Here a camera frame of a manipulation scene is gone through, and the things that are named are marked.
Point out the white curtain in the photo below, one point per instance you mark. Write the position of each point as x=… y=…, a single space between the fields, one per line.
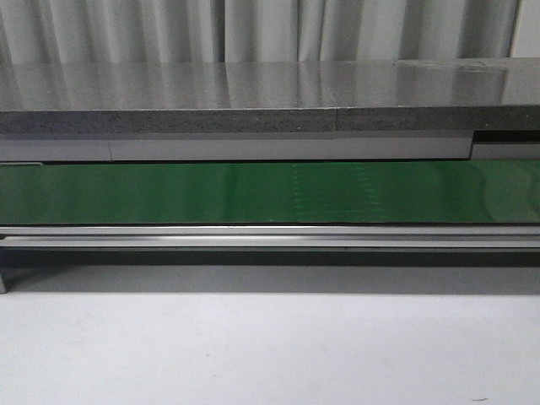
x=253 y=31

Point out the green conveyor belt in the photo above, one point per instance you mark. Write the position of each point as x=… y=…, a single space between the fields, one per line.
x=408 y=192

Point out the grey stone counter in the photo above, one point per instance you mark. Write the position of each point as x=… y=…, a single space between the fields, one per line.
x=213 y=111

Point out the aluminium conveyor frame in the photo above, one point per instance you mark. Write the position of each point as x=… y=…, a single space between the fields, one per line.
x=465 y=258

